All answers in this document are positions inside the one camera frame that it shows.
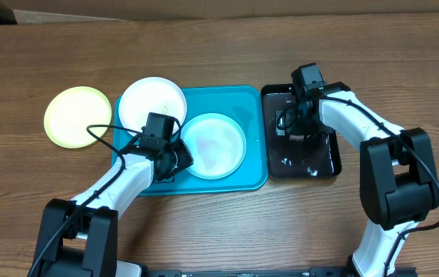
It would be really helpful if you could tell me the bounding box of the light blue plate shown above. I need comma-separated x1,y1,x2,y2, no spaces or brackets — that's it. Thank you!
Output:
181,113,247,180

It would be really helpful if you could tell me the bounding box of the white pink plate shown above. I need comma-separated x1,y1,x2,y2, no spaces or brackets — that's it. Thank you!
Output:
118,77,187,131

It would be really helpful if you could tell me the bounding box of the yellow green plate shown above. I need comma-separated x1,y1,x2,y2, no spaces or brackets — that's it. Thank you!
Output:
43,86,112,149

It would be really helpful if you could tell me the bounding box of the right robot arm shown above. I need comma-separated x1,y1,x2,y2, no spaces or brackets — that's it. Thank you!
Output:
261,75,439,276

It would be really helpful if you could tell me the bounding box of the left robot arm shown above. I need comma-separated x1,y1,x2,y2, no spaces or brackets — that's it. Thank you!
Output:
28,135,193,276

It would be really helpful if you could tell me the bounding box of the black plastic tray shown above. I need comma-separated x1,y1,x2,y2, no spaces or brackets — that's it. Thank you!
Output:
261,84,342,179

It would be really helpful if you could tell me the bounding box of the teal plastic tray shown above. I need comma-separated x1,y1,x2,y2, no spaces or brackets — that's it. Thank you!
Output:
111,85,269,197

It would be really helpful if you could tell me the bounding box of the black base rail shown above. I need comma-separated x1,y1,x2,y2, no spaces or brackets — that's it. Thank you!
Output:
115,265,418,277

